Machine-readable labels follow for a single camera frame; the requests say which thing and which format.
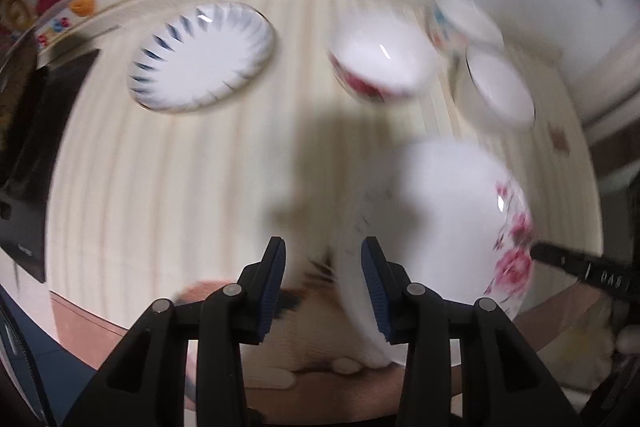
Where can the striped cat print mat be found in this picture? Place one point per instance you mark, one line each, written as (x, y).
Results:
(200, 157)

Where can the dark blue cabinet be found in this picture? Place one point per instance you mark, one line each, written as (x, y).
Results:
(45, 357)

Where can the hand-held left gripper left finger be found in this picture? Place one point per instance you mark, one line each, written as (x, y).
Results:
(272, 289)

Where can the white bowl dark rim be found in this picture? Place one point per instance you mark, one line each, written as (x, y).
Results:
(497, 82)

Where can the large pink floral plate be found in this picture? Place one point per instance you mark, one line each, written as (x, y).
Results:
(440, 217)

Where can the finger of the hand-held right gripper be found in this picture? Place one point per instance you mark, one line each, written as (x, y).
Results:
(560, 259)

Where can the black cooktop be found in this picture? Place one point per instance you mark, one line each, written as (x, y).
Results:
(45, 147)

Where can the blue petal pattern plate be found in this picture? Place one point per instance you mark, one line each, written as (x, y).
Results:
(200, 57)

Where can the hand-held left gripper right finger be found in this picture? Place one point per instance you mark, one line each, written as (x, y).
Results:
(372, 289)

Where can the red floral bowl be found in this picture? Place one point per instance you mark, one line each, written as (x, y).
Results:
(380, 52)

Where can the colourful print white bowl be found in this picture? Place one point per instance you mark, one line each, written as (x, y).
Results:
(465, 19)

